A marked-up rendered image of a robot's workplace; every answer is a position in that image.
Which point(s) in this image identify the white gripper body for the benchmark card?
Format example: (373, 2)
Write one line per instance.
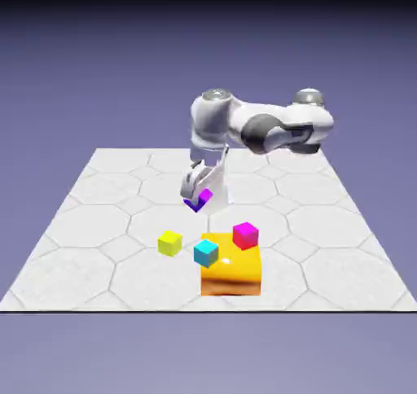
(192, 182)

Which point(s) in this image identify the small purple cube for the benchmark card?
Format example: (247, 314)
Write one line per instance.
(196, 204)

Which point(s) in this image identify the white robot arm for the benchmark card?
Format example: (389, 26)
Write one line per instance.
(211, 120)

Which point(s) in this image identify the small yellow cube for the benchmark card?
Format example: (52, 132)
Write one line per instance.
(169, 244)

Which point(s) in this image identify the small cyan cube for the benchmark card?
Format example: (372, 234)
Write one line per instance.
(205, 254)

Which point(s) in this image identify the small magenta cube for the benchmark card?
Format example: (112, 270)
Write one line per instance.
(245, 236)

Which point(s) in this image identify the large orange box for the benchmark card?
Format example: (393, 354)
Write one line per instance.
(239, 270)

